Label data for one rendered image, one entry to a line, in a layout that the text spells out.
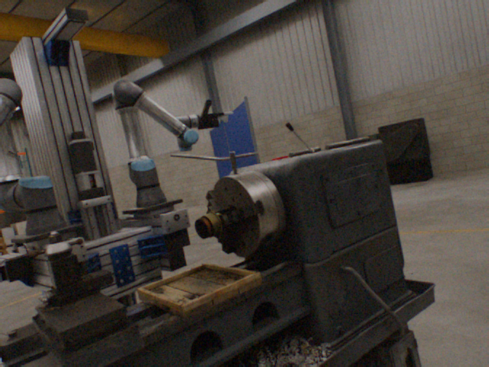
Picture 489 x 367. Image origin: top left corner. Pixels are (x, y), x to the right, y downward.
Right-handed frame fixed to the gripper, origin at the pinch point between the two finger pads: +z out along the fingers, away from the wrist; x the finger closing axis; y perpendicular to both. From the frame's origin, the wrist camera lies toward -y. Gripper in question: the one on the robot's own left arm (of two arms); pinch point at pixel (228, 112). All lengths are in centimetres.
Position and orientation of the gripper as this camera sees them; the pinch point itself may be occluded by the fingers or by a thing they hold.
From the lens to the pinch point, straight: 227.0
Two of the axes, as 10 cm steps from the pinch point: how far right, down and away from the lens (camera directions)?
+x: 3.9, 1.1, -9.1
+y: 1.5, 9.7, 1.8
